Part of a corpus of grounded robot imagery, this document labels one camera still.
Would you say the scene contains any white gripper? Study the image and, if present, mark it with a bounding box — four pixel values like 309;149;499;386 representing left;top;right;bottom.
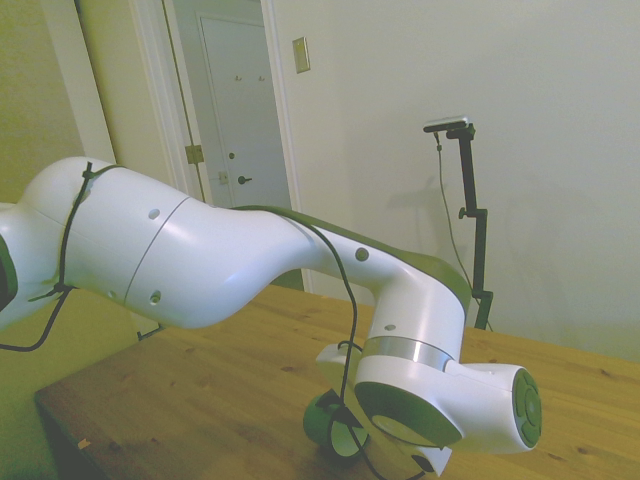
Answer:
319;391;454;480

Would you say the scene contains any teal enamel mug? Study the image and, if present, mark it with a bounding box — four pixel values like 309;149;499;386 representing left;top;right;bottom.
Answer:
302;389;372;459

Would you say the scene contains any white closed door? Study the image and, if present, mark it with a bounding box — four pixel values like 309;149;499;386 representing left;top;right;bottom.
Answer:
199;14;295;214

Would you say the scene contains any cream open door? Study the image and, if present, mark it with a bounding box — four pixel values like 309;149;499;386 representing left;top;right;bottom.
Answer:
42;0;209;204

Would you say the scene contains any black camera stand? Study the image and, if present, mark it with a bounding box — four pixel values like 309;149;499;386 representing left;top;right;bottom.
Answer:
434;131;494;332
444;124;495;331

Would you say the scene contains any white door frame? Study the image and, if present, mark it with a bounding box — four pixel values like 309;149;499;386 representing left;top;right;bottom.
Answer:
129;0;314;294

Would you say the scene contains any silver black exterior camera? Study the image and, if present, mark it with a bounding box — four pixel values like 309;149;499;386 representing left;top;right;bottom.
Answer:
423;115;472;134

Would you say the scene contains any beige wall switch plate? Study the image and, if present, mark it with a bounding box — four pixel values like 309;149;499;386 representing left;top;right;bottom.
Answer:
292;36;311;75

